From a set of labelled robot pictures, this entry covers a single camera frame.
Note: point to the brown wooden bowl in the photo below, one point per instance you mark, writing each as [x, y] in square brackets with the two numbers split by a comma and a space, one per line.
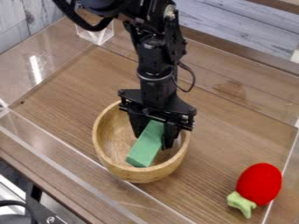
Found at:
[114, 139]

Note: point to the clear acrylic corner bracket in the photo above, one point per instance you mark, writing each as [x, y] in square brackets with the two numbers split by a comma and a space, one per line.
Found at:
[96, 37]

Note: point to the clear acrylic fence panel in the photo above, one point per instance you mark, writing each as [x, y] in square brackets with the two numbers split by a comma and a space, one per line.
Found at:
[79, 181]

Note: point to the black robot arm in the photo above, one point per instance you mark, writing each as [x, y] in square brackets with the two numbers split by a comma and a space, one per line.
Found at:
[151, 22]

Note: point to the green rectangular block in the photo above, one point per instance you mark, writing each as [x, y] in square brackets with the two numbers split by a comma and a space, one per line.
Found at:
[147, 145]

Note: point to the red plush radish toy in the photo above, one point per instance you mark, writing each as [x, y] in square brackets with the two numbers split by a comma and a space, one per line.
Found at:
[259, 185]

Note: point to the black metal table frame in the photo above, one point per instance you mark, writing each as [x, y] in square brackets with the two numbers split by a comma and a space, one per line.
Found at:
[20, 202]

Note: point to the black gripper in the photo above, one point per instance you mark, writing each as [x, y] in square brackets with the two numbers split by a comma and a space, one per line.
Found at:
[155, 101]

